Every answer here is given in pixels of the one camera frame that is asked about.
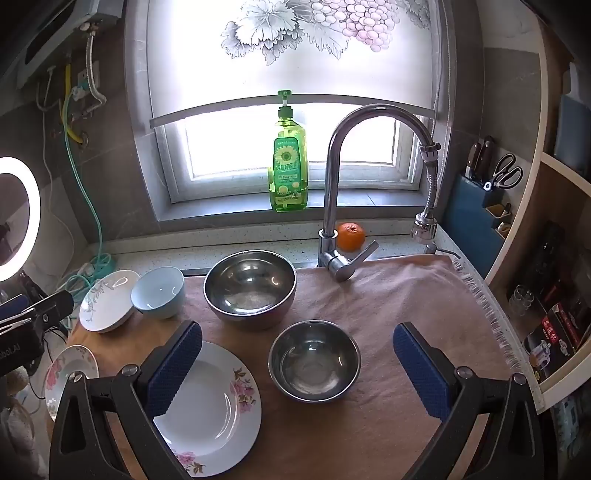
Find white power cable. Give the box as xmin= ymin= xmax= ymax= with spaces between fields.
xmin=36 ymin=69 xmax=77 ymax=278

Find grey water heater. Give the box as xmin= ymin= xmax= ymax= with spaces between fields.
xmin=0 ymin=0 xmax=125 ymax=88

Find large steel bowl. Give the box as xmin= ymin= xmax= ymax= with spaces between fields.
xmin=204 ymin=250 xmax=297 ymax=331

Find wooden shelf unit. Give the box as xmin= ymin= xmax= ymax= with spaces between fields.
xmin=480 ymin=46 xmax=591 ymax=416

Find teal power cable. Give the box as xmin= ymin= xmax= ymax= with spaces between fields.
xmin=62 ymin=92 xmax=116 ymax=296

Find green dish soap bottle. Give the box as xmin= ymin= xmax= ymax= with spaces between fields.
xmin=269 ymin=90 xmax=308 ymax=214

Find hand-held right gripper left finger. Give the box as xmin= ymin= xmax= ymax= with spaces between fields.
xmin=48 ymin=320 xmax=204 ymax=480

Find blue knife block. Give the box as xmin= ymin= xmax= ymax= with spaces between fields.
xmin=445 ymin=173 xmax=513 ymax=278

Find printed appliance box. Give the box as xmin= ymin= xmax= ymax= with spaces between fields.
xmin=522 ymin=323 xmax=576 ymax=380

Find white plate grey leaf print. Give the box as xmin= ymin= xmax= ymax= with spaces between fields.
xmin=79 ymin=270 xmax=141 ymax=334

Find yellow gas hose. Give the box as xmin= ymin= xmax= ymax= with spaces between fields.
xmin=64 ymin=62 xmax=87 ymax=145

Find orange fruit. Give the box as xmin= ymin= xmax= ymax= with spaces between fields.
xmin=336 ymin=222 xmax=366 ymax=253

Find round teal power strip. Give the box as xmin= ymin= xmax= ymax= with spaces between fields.
xmin=90 ymin=253 xmax=117 ymax=278

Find small steel bowl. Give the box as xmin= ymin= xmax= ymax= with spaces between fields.
xmin=269 ymin=320 xmax=362 ymax=404

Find white ring light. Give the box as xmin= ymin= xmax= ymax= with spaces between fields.
xmin=0 ymin=157 xmax=41 ymax=282

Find light blue ceramic bowl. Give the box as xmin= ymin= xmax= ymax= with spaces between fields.
xmin=130 ymin=266 xmax=186 ymax=320

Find clear drinking glasses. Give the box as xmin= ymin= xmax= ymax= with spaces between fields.
xmin=508 ymin=284 xmax=536 ymax=317

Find person's left forearm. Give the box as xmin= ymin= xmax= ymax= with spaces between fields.
xmin=0 ymin=364 xmax=47 ymax=480

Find black handled scissors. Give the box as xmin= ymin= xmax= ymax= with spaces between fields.
xmin=483 ymin=153 xmax=523 ymax=191

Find pink towel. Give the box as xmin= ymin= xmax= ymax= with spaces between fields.
xmin=67 ymin=254 xmax=522 ymax=480

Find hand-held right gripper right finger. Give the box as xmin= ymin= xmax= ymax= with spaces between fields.
xmin=392 ymin=322 xmax=546 ymax=480

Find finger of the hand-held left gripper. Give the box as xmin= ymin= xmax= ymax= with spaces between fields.
xmin=0 ymin=295 xmax=31 ymax=324
xmin=25 ymin=290 xmax=75 ymax=329

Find small pink floral plate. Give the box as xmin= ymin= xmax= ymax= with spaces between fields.
xmin=45 ymin=344 xmax=99 ymax=421

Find large pink floral plate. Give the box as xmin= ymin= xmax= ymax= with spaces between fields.
xmin=152 ymin=342 xmax=262 ymax=478

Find metal flexible hose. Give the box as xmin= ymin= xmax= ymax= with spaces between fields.
xmin=84 ymin=34 xmax=108 ymax=112

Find red box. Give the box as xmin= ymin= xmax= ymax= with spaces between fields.
xmin=540 ymin=302 xmax=583 ymax=356

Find dark bottle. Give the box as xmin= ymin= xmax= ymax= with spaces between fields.
xmin=526 ymin=222 xmax=567 ymax=296

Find grape print roller blind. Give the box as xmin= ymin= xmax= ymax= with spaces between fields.
xmin=147 ymin=0 xmax=444 ymax=129

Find brown handled knife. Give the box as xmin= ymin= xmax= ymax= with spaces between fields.
xmin=464 ymin=143 xmax=483 ymax=182
xmin=475 ymin=136 xmax=496 ymax=184

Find blue cutting board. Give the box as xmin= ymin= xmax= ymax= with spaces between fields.
xmin=553 ymin=62 xmax=591 ymax=167

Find chrome kitchen faucet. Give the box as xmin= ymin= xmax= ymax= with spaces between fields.
xmin=318 ymin=104 xmax=441 ymax=283

